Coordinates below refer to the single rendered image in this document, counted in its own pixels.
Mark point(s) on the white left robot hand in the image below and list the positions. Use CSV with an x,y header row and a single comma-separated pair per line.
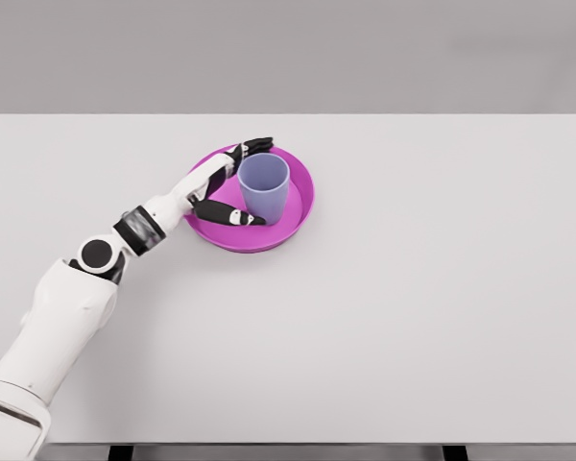
x,y
196,181

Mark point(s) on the lavender plastic cup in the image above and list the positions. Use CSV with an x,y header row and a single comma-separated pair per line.
x,y
263,187

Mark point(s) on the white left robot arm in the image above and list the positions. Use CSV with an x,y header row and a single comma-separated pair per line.
x,y
72,298

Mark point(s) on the magenta round plate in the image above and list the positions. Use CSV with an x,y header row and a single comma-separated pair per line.
x,y
295,211

